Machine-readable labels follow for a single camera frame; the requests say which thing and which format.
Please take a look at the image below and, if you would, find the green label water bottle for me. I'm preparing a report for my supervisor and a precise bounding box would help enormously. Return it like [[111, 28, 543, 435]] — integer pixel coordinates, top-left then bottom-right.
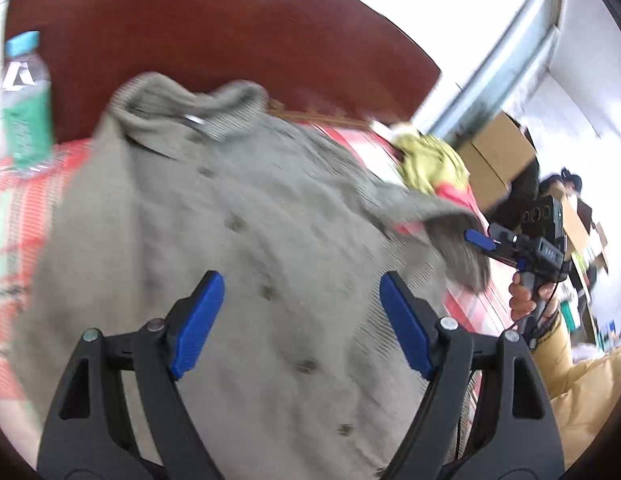
[[0, 30, 54, 177]]

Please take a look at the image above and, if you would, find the red garment under shirt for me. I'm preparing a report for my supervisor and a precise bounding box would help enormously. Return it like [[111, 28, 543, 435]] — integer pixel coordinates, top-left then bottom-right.
[[395, 183, 489, 235]]

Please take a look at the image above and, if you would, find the dark red wooden headboard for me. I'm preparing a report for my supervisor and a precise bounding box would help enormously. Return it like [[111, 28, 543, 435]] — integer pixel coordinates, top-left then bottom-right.
[[4, 0, 440, 142]]

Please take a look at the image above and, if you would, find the yellow green cloth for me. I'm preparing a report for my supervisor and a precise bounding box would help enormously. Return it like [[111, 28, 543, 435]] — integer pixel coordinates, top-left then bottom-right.
[[392, 133, 470, 195]]

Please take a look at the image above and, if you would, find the person in black clothes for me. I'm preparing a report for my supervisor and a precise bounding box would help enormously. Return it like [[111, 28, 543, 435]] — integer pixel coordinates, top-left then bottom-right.
[[509, 158, 583, 228]]

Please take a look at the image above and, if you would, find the red plaid bed sheet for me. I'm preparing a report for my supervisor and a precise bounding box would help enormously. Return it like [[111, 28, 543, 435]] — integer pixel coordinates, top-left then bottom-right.
[[0, 122, 512, 468]]

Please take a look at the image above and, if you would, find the tan puffer jacket forearm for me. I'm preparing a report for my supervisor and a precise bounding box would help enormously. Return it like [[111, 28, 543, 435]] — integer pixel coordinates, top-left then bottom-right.
[[533, 314, 621, 467]]

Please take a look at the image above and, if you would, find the upper cardboard box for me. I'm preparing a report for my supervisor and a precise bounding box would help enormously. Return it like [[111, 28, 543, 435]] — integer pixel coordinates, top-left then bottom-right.
[[456, 113, 535, 214]]

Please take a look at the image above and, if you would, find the grey striped button shirt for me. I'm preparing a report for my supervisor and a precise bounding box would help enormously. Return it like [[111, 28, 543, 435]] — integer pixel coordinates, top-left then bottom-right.
[[10, 73, 489, 479]]

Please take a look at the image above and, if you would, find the person's right hand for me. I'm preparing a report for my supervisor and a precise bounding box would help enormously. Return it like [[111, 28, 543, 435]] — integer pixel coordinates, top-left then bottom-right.
[[508, 273, 559, 323]]

